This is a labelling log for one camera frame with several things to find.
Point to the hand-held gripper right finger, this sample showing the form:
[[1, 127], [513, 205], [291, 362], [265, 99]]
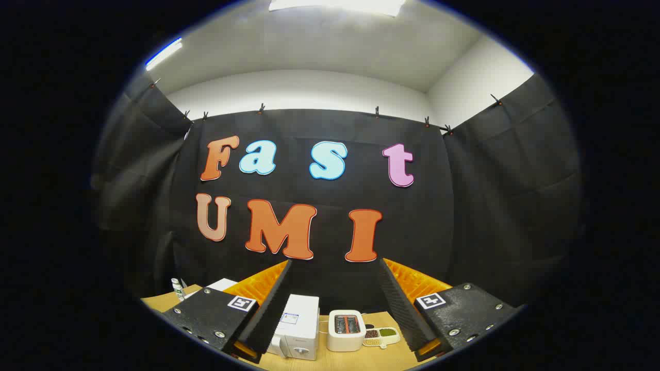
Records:
[[405, 309]]

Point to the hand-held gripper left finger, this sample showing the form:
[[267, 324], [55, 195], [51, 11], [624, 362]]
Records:
[[268, 314]]

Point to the white microwave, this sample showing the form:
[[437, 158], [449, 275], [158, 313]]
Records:
[[301, 324]]

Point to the divided dish of beans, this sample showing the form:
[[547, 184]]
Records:
[[382, 336]]

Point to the white flat object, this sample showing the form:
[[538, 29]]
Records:
[[221, 284]]

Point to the cream toaster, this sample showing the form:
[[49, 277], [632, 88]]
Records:
[[346, 335]]

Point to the white bottle green label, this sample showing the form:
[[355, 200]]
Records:
[[178, 289]]

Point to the ceiling light panel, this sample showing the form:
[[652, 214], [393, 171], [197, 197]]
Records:
[[164, 53], [335, 5]]

